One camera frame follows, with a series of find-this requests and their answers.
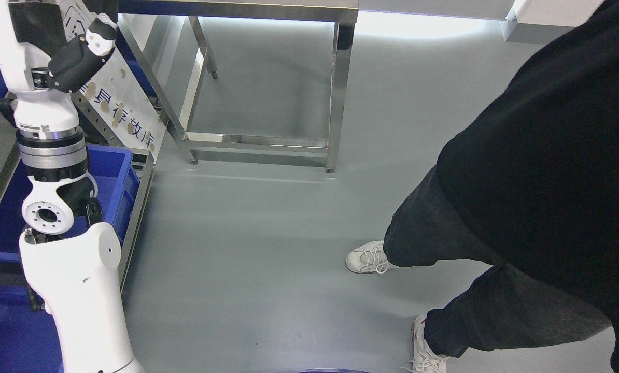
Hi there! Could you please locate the white sneaker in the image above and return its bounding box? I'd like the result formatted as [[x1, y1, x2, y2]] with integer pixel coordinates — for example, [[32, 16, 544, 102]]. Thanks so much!
[[403, 315, 448, 372], [345, 241, 397, 274]]

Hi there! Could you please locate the metal shelf rack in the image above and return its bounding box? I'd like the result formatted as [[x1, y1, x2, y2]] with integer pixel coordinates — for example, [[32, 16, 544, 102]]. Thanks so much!
[[0, 83, 154, 289]]

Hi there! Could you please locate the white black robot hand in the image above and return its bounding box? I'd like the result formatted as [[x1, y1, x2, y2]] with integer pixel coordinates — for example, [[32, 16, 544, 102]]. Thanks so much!
[[0, 1, 118, 142]]

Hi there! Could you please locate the stainless steel table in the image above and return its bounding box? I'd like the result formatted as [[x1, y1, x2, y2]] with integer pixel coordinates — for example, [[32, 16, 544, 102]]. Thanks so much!
[[118, 1, 359, 173]]

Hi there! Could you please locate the person in black clothes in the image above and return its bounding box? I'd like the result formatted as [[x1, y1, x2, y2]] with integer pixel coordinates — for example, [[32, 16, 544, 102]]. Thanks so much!
[[383, 1, 619, 372]]

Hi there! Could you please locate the blue lower bin right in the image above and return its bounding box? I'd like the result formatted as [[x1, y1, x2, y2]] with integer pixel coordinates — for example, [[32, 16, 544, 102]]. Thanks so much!
[[0, 144, 139, 263]]

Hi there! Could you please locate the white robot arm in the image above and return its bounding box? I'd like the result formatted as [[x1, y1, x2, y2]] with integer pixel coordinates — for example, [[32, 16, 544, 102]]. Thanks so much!
[[17, 127, 144, 372]]

